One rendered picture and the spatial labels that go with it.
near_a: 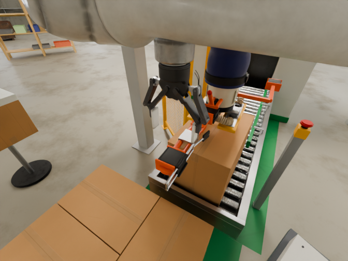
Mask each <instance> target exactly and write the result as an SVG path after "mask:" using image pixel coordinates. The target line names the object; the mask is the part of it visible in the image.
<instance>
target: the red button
mask: <svg viewBox="0 0 348 261"><path fill-rule="evenodd" d="M300 124H301V127H302V128H304V129H308V128H310V127H313V125H314V124H313V123H312V122H311V121H309V120H301V121H300Z"/></svg>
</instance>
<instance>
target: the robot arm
mask: <svg viewBox="0 0 348 261"><path fill-rule="evenodd" d="M22 2H23V4H24V6H25V9H26V11H27V12H28V14H29V16H30V17H31V19H32V20H33V21H34V22H35V23H36V24H37V25H39V26H41V27H42V28H44V29H45V30H46V31H47V32H48V33H49V34H52V35H54V36H57V37H60V38H63V39H67V40H71V41H76V42H96V43H97V44H99V45H115V46H126V47H131V48H141V47H144V46H146V45H148V44H149V43H150V42H152V41H153V40H154V54H155V59H156V60H157V61H158V62H159V64H158V72H159V78H158V76H154V77H152V78H150V82H149V88H148V91H147V93H146V96H145V98H144V101H143V105H144V106H147V107H148V109H149V113H150V117H151V118H152V128H153V129H155V128H156V127H157V126H159V115H158V106H156V105H157V104H158V103H159V102H160V101H161V100H162V99H163V97H164V96H167V98H172V99H174V100H179V101H180V103H181V104H183V105H184V106H185V108H186V109H187V111H188V113H189V114H190V116H191V117H192V119H193V120H194V123H193V125H192V136H191V143H194V142H195V140H196V139H197V134H199V132H200V131H201V127H202V124H203V125H206V124H207V123H208V122H209V120H210V117H209V114H208V112H207V108H206V105H205V102H204V100H203V97H202V94H201V85H197V86H191V85H190V83H189V79H190V67H191V64H190V62H191V61H193V59H194V53H195V45H201V46H208V47H215V48H221V49H228V50H235V51H242V52H249V53H256V54H262V55H269V56H276V57H283V58H287V59H294V60H301V61H308V62H315V63H321V64H328V65H335V66H342V67H348V0H22ZM158 85H160V87H161V89H162V91H161V92H160V93H159V94H158V96H157V97H156V98H155V99H154V100H153V102H151V100H152V98H153V96H154V93H155V91H156V88H157V86H158ZM188 91H190V92H191V95H192V96H193V100H194V102H195V105H196V106H195V105H194V103H193V102H192V100H191V96H190V95H189V93H188ZM184 96H185V99H184V98H183V97H184ZM155 106H156V107H155Z"/></svg>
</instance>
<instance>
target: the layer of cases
mask: <svg viewBox="0 0 348 261"><path fill-rule="evenodd" d="M57 203H58V204H54V205H53V206H52V207H51V208H50V209H49V210H47V211H46V212H45V213H44V214H43V215H41V216H40V217H39V218H38V219H37V220H36V221H34V222H33V223H32V224H31V225H30V226H28V227H27V228H26V229H25V230H24V231H23V232H21V233H20V234H19V235H17V236H16V237H15V238H14V239H13V240H12V241H10V242H9V243H8V244H7V245H6V246H5V247H3V248H2V249H1V250H0V261H202V260H203V258H204V255H205V252H206V249H207V246H208V244H209V241H210V238H211V235H212V232H213V229H214V226H212V225H210V224H208V223H207V222H205V221H203V220H201V219H200V218H198V217H196V216H194V215H192V214H190V213H189V212H187V211H185V210H183V209H182V208H180V207H178V206H176V205H174V204H173V203H171V202H169V201H167V200H165V199H164V198H162V197H161V198H160V196H158V195H156V194H155V193H153V192H151V191H150V190H148V189H146V188H144V187H142V186H141V185H139V184H137V183H135V182H134V181H132V180H130V179H128V178H126V177H124V176H123V175H121V174H119V173H117V172H116V171H114V170H112V169H110V168H108V167H107V166H105V165H103V164H101V165H100V166H99V167H98V168H97V169H96V170H94V171H93V172H92V173H91V174H90V175H89V176H87V177H86V178H85V179H84V180H83V181H81V182H80V183H79V184H78V185H77V186H76V187H74V188H73V189H72V190H71V191H70V192H69V193H67V194H66V195H65V196H64V197H63V198H61V199H60V200H59V201H58V202H57Z"/></svg>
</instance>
